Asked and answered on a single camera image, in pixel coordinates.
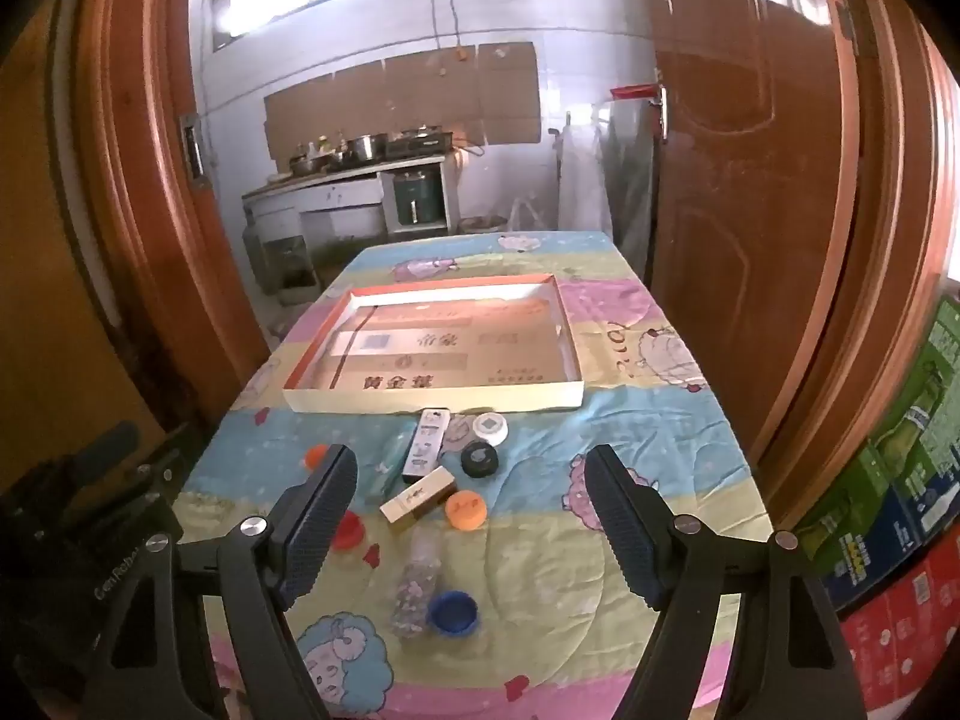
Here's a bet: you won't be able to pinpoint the green air fryer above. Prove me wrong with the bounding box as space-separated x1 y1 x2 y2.
392 169 445 226

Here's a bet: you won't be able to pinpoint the dark crate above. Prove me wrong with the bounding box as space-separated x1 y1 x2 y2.
262 236 320 297

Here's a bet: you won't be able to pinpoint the blue bottle cap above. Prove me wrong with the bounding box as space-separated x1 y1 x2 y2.
426 591 479 637

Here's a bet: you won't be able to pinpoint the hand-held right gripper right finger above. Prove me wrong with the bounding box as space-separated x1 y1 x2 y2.
583 444 863 720

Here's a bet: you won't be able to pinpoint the printed cartoon blanket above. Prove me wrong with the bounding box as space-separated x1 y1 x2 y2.
176 231 773 720

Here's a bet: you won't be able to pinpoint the clear plastic sheets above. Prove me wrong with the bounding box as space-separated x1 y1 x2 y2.
559 101 653 271

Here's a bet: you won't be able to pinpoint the black round cap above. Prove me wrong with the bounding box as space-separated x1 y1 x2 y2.
460 441 499 478

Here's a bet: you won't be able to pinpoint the red bottle cap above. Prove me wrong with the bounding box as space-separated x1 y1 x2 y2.
332 510 367 550

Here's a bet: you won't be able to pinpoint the brown wooden door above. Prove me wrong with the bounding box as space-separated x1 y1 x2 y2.
645 0 863 466

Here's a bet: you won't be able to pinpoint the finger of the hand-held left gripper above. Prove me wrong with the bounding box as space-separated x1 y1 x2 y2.
67 422 142 485
112 444 188 533

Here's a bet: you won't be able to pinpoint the wooden door frame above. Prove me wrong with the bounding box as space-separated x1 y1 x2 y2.
45 0 960 533

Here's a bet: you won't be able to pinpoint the white cartoon-print long box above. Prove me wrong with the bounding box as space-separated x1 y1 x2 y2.
401 409 452 485

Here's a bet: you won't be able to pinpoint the cardboard sheet on wall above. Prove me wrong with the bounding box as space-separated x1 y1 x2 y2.
262 41 542 162

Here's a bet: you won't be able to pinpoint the light orange printed cap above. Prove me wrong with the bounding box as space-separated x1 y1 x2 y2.
445 489 488 530

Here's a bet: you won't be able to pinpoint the white kitchen counter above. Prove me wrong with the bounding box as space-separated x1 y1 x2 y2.
241 154 460 256

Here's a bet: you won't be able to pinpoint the shallow orange-rimmed cardboard tray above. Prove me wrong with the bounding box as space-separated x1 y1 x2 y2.
282 275 585 415

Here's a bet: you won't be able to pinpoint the red carton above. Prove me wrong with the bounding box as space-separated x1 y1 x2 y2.
840 525 960 720

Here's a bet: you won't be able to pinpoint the clear greenish tube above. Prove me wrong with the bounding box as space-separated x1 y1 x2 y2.
371 431 412 500

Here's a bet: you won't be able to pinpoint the black induction cooker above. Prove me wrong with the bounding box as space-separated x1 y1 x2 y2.
390 131 455 155

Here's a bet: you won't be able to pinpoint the small clear plastic bottle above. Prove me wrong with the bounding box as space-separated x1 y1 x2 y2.
388 526 445 640

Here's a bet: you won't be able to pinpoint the green carton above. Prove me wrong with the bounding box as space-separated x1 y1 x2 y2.
795 300 960 608

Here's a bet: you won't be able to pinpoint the gold and cream box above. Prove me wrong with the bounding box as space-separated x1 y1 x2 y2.
379 466 458 533

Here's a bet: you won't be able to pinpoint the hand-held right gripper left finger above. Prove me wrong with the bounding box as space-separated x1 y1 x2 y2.
90 444 359 720

